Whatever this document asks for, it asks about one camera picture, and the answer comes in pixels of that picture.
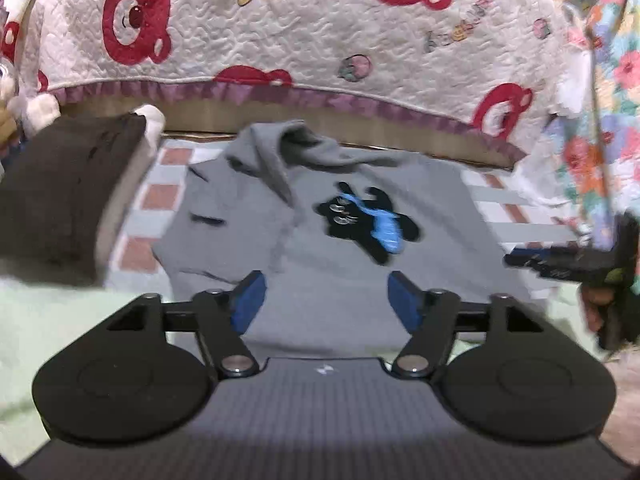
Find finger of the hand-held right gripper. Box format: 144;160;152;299
530;264;585;282
503;245;583;267

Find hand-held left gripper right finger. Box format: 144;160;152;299
387;270;546;380

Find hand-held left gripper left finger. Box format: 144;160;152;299
105;270;268;380

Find grey sweater with black cat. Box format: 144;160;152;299
152;120;538;358

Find person's right hand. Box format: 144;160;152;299
581;284;610;335

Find checkered floor mat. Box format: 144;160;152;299
102;137;583;301

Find floral patterned cloth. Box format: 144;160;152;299
515;0;640;256

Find light green blanket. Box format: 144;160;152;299
0;272;640;466

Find dark brown cushion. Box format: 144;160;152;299
0;112;163;288

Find quilted bedspread with red bears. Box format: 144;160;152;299
0;0;586;171

